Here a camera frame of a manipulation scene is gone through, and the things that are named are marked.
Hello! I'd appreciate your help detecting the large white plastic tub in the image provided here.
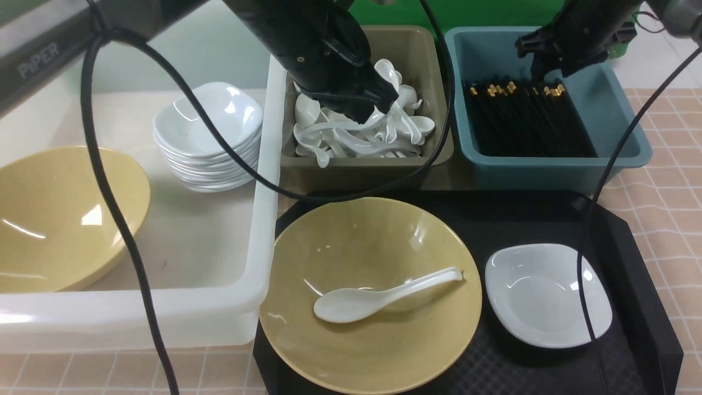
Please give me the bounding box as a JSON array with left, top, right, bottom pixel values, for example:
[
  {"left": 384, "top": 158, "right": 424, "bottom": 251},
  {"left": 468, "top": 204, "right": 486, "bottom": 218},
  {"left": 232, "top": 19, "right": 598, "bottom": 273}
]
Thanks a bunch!
[{"left": 2, "top": 66, "right": 278, "bottom": 353}]

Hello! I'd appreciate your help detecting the pile of black chopsticks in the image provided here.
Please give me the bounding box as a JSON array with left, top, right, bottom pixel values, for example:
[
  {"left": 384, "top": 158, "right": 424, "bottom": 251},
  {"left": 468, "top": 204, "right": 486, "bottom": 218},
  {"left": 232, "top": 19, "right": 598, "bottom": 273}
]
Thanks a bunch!
[{"left": 463, "top": 77, "right": 597, "bottom": 158}]

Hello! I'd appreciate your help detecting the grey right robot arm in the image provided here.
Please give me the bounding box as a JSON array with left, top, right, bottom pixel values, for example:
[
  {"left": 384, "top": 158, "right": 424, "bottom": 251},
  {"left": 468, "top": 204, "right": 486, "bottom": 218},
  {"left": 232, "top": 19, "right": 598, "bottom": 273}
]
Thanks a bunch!
[{"left": 516, "top": 1, "right": 701, "bottom": 82}]

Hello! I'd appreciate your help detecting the yellow bowl in tub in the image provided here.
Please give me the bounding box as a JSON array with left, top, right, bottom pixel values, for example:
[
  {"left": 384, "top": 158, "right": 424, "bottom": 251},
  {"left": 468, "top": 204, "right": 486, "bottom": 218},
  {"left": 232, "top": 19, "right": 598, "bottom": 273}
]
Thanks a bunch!
[{"left": 1, "top": 146, "right": 126, "bottom": 294}]

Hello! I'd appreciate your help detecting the yellow noodle bowl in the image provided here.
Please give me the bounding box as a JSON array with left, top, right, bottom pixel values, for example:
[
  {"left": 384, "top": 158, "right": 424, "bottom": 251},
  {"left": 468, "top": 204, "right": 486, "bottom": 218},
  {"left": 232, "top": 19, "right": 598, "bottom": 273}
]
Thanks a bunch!
[{"left": 260, "top": 197, "right": 483, "bottom": 394}]

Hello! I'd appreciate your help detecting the green cloth backdrop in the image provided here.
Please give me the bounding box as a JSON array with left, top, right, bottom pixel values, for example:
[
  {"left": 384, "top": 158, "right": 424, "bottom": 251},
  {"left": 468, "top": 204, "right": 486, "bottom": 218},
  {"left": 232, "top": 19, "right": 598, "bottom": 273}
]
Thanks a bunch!
[{"left": 346, "top": 0, "right": 631, "bottom": 60}]

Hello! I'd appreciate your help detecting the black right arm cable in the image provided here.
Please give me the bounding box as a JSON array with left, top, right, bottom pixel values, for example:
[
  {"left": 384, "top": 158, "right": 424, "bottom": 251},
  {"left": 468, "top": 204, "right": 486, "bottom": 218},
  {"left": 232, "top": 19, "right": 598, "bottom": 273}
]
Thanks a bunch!
[{"left": 576, "top": 47, "right": 702, "bottom": 395}]

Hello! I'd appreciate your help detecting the blue plastic chopstick bin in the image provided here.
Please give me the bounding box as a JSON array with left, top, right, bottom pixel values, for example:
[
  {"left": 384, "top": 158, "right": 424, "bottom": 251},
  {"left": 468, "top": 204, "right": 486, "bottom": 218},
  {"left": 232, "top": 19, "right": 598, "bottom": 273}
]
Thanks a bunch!
[{"left": 445, "top": 26, "right": 635, "bottom": 195}]

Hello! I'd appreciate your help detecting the white ceramic soup spoon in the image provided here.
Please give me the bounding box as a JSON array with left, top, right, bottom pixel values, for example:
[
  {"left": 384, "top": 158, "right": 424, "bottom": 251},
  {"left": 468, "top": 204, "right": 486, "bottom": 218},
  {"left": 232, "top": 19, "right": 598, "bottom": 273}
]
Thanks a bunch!
[{"left": 313, "top": 267, "right": 463, "bottom": 324}]

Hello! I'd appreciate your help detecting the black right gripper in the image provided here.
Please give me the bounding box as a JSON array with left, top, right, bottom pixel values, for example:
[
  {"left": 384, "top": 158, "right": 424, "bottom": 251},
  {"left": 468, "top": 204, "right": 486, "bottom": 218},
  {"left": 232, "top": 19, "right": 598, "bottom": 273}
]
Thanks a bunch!
[{"left": 516, "top": 1, "right": 642, "bottom": 82}]

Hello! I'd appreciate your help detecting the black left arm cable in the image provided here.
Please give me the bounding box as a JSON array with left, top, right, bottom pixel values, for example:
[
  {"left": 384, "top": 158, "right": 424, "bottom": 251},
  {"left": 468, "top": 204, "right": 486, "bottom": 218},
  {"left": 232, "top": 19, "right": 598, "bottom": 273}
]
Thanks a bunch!
[{"left": 80, "top": 0, "right": 456, "bottom": 395}]

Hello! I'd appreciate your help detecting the black serving tray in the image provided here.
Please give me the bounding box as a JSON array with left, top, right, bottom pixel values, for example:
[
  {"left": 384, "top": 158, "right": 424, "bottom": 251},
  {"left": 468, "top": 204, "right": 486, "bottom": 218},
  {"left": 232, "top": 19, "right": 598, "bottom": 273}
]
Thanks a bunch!
[{"left": 252, "top": 189, "right": 684, "bottom": 395}]

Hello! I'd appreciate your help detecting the olive plastic spoon bin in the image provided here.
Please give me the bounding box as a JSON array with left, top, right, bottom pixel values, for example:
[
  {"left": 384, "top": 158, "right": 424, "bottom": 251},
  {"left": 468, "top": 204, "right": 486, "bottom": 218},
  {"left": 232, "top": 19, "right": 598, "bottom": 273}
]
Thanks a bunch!
[{"left": 267, "top": 25, "right": 447, "bottom": 193}]

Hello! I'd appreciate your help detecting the white square sauce dish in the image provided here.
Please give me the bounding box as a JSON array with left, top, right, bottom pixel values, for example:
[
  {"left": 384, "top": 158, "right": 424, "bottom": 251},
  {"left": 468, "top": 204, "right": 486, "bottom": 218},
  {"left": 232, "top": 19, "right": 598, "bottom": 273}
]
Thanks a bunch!
[{"left": 484, "top": 244, "right": 590, "bottom": 348}]

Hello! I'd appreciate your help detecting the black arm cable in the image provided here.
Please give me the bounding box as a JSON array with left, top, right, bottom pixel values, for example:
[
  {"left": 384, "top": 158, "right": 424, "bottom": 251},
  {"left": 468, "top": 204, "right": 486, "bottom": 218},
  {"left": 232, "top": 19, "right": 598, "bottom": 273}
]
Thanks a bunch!
[
  {"left": 80, "top": 0, "right": 456, "bottom": 395},
  {"left": 576, "top": 47, "right": 702, "bottom": 395}
]

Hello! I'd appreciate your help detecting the stack of white dishes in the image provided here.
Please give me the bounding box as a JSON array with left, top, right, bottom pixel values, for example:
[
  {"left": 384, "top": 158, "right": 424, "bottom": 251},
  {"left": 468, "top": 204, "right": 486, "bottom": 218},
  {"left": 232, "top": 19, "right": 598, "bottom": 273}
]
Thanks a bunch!
[{"left": 152, "top": 82, "right": 264, "bottom": 193}]

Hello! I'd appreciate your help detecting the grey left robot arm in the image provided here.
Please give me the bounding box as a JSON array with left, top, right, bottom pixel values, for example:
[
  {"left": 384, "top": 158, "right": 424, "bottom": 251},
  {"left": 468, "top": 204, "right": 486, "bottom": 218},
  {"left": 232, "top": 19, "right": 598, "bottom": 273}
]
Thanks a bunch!
[{"left": 1, "top": 1, "right": 397, "bottom": 123}]

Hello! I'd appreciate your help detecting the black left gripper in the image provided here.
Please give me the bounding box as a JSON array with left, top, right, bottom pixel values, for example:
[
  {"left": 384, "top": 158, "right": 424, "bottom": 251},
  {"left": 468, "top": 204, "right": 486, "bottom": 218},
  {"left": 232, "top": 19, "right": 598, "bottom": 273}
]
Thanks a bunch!
[{"left": 226, "top": 1, "right": 398, "bottom": 123}]

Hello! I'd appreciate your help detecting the pile of white spoons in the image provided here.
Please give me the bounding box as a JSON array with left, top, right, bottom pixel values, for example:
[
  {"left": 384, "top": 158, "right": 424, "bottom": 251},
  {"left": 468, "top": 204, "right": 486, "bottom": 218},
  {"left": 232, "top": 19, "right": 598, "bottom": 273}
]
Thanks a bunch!
[{"left": 292, "top": 59, "right": 436, "bottom": 168}]

